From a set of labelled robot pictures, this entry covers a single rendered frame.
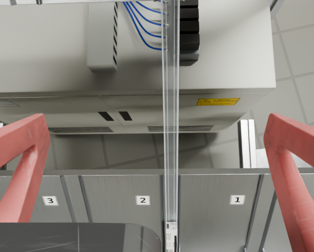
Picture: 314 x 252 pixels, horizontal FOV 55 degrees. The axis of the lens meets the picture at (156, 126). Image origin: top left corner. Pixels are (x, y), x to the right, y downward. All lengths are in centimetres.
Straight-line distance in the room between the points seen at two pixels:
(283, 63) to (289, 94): 13
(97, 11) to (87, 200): 38
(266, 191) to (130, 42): 40
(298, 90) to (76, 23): 94
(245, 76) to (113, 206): 37
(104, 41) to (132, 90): 10
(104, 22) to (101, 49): 5
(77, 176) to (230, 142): 93
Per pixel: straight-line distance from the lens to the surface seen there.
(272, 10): 77
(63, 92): 64
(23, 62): 68
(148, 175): 34
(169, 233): 39
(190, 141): 120
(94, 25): 61
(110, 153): 121
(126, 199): 37
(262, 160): 124
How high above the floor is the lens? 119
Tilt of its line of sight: 80 degrees down
